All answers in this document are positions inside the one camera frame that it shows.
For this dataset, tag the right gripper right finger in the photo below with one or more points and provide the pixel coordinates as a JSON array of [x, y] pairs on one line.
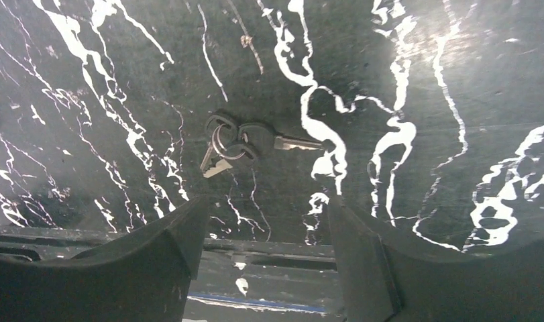
[[387, 274]]

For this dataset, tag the key bunch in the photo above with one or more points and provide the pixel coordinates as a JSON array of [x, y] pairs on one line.
[[231, 144]]

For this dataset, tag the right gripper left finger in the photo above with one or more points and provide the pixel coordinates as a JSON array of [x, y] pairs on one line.
[[142, 276]]

